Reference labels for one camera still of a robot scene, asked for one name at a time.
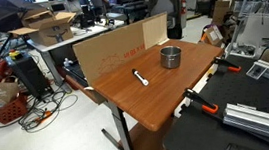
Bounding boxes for black computer tower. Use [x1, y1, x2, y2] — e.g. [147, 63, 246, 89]
[5, 51, 53, 103]

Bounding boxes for black floor cables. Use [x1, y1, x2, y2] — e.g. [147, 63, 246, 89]
[0, 79, 83, 137]

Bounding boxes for wooden lower table panel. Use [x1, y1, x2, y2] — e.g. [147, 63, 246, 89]
[115, 115, 181, 150]

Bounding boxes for small labelled cardboard box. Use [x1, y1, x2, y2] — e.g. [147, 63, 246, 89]
[198, 22, 226, 50]

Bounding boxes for metal bracket plate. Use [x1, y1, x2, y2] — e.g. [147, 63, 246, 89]
[244, 62, 269, 81]

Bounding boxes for red fire extinguisher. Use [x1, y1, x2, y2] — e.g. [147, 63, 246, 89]
[179, 0, 189, 16]

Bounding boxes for large brown cardboard box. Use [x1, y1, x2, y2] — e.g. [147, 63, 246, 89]
[209, 0, 240, 28]

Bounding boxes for brown cardboard backboard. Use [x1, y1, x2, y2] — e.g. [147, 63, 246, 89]
[69, 20, 151, 89]

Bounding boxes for open cardboard shipping box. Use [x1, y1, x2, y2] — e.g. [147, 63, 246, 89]
[5, 6, 81, 52]

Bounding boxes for seated person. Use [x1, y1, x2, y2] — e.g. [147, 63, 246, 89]
[87, 0, 113, 17]

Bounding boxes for black office chair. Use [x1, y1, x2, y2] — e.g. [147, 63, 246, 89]
[146, 0, 185, 43]

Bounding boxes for white desk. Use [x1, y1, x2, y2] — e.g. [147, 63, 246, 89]
[23, 18, 134, 97]

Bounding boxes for black and white marker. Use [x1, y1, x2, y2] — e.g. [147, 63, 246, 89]
[131, 67, 151, 88]

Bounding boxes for black perforated mounting board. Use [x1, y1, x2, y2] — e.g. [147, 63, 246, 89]
[154, 49, 269, 150]

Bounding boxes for yellow red emergency stop button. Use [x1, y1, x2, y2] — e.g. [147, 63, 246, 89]
[7, 48, 24, 62]

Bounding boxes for grey metal table leg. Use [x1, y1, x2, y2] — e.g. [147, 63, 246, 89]
[97, 98, 137, 150]

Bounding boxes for orange cable plug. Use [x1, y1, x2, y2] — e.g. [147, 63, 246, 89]
[33, 110, 54, 125]

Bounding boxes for silver metal pot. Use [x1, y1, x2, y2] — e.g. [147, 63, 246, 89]
[158, 44, 184, 71]

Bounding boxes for red plastic basket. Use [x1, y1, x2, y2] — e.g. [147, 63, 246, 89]
[0, 92, 31, 126]

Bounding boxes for light wood panel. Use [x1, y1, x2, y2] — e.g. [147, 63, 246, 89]
[140, 11, 172, 51]

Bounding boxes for black photo softbox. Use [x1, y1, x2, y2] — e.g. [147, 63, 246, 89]
[0, 0, 48, 33]

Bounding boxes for black orange bar clamp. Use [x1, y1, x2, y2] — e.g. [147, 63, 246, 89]
[181, 85, 220, 118]
[212, 54, 243, 76]

